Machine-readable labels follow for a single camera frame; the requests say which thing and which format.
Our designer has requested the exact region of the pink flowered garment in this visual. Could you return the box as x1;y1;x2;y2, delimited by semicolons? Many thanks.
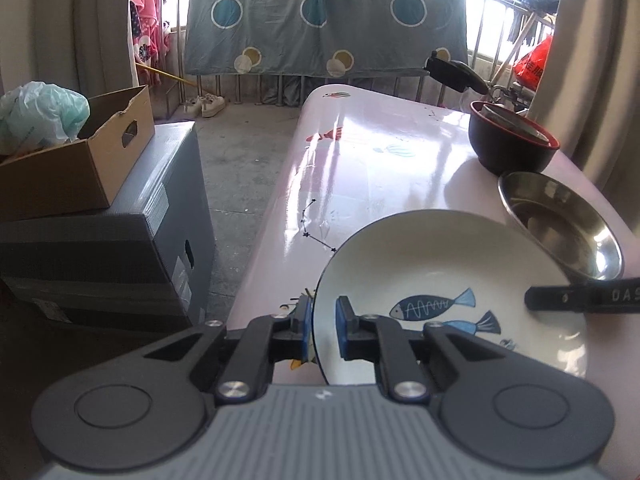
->
129;0;172;69

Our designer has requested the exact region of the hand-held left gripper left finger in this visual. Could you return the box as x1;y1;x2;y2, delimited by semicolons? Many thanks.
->
142;294;315;403

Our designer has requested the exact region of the metal balcony railing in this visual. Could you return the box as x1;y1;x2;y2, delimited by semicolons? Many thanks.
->
150;0;567;107

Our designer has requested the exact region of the red plastic bag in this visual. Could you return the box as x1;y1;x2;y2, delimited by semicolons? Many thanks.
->
512;35;555;91

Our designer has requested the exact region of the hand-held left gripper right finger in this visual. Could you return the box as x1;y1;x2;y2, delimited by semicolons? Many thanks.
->
335;295;501;403

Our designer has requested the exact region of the pale green plastic bag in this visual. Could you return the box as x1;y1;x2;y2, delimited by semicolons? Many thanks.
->
0;81;91;156

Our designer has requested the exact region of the white fish plate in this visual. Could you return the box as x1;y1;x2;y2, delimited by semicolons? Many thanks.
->
312;210;588;387

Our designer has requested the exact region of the beige curtain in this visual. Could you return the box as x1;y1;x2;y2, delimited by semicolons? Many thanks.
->
0;0;139;97
530;0;640;202

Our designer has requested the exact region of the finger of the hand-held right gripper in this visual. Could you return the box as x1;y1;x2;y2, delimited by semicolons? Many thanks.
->
524;277;640;315

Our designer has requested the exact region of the grey blanket with circles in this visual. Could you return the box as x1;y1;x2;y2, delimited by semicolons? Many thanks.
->
182;0;469;79

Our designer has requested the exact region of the brown cardboard box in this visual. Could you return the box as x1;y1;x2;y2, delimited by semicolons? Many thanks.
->
0;85;156;222

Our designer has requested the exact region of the steel bowl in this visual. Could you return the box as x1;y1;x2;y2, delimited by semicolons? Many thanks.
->
497;171;625;282

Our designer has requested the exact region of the yellow stick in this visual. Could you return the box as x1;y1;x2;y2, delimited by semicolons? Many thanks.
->
136;62;201;89

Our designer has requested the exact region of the red bowl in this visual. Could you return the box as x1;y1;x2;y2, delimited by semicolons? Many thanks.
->
468;100;562;177

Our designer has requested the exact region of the grey cardboard box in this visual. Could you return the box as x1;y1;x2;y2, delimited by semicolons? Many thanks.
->
0;120;216;334

